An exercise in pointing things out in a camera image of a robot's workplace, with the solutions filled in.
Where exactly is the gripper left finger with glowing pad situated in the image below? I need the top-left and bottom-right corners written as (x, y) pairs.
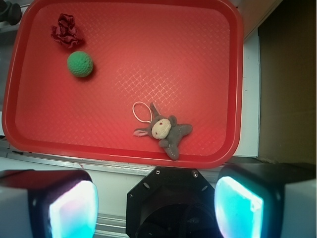
top-left (0, 170), bottom-right (99, 238)

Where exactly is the black knob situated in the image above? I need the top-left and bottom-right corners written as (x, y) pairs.
top-left (0, 0), bottom-right (22, 25)

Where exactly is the grey plush monkey toy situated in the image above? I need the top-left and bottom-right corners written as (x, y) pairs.
top-left (133, 103), bottom-right (193, 161)

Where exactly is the red plastic tray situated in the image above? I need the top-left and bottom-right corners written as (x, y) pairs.
top-left (2, 0), bottom-right (243, 169)

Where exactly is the brown cardboard box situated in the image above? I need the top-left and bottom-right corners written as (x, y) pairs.
top-left (258, 0), bottom-right (317, 164)

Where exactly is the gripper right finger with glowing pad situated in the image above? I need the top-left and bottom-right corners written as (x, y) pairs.
top-left (214, 163), bottom-right (317, 238)

